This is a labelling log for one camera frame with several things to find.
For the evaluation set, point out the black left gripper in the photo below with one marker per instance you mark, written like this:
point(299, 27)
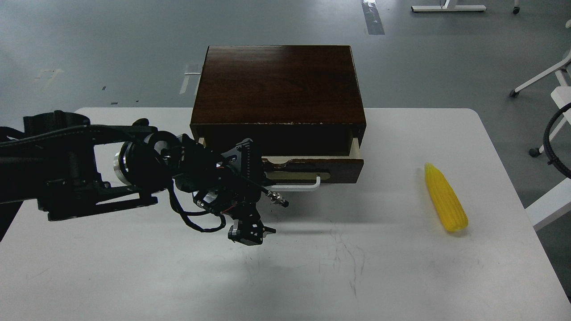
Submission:
point(225, 185)

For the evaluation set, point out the white drawer handle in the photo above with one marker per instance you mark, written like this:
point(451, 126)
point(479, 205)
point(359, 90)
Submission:
point(297, 187)

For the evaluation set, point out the dark wooden drawer front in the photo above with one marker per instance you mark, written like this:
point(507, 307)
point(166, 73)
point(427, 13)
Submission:
point(289, 158)

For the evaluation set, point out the yellow toy corn cob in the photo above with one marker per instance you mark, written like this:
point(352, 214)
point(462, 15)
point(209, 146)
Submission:
point(446, 203)

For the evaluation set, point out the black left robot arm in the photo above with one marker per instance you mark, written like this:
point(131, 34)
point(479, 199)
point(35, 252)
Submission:
point(74, 169)

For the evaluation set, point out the dark wooden drawer cabinet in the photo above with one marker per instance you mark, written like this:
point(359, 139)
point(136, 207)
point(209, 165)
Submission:
point(289, 99)

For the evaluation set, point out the white desk foot bar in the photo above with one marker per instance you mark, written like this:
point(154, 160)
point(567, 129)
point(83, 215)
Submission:
point(448, 6)

